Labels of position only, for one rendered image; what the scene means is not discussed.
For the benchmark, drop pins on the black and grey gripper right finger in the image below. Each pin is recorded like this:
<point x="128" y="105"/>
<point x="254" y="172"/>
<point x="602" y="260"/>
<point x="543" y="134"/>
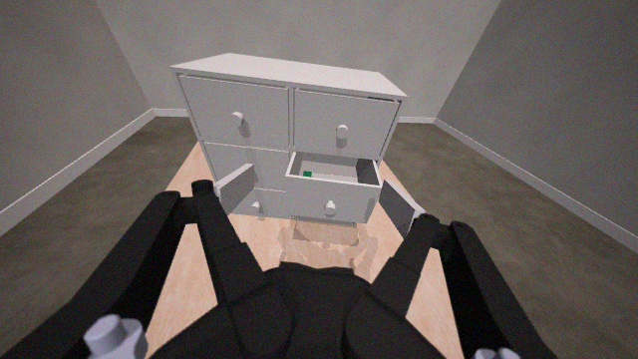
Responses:
<point x="491" y="323"/>

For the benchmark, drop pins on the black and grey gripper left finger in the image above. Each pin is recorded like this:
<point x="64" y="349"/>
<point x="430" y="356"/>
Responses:
<point x="110" y="314"/>

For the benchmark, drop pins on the grey chest of drawers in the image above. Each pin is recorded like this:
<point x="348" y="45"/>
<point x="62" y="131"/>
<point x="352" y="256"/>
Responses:
<point x="293" y="75"/>

